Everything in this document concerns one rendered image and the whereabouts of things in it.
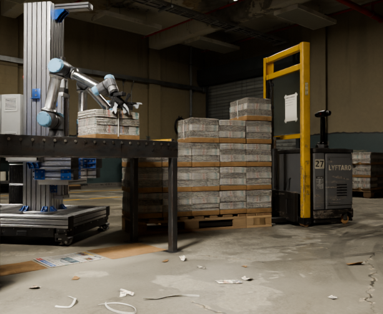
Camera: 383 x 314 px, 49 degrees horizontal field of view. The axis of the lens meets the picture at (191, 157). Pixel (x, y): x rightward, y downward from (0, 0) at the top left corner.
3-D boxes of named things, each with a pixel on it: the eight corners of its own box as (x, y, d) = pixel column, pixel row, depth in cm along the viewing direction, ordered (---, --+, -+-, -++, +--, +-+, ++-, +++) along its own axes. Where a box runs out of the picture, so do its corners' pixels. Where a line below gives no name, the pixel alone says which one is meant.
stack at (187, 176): (121, 229, 409) (121, 142, 410) (229, 222, 453) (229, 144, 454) (130, 235, 373) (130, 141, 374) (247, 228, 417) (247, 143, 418)
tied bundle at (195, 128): (176, 144, 431) (176, 121, 431) (203, 144, 442) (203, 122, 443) (191, 142, 396) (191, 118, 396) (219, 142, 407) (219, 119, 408)
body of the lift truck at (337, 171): (275, 217, 492) (274, 149, 493) (314, 215, 512) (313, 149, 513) (313, 226, 428) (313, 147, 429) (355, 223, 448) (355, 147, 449)
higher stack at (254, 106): (228, 222, 452) (228, 101, 454) (252, 221, 463) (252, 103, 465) (246, 228, 416) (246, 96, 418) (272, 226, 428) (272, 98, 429)
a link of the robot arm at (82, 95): (76, 133, 399) (76, 75, 400) (76, 134, 414) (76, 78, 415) (89, 133, 403) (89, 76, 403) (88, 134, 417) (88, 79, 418)
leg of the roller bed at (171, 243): (173, 250, 312) (173, 157, 313) (178, 251, 308) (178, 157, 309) (166, 251, 308) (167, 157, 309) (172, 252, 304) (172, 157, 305)
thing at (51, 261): (84, 252, 305) (84, 250, 305) (105, 258, 284) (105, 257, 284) (33, 260, 281) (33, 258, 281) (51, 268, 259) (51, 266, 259)
